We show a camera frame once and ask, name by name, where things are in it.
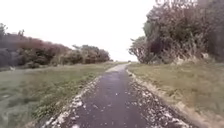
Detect dense trees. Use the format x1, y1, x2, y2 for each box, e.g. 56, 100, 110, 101
128, 0, 224, 66

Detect grass field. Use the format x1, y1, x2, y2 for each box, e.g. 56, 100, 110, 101
0, 61, 128, 128

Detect row of bushes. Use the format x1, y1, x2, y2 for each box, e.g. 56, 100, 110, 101
0, 23, 112, 71

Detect grass bank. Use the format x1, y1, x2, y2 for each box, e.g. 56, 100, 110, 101
126, 59, 224, 128

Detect dark asphalt path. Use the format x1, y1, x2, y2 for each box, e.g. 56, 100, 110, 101
40, 63, 194, 128

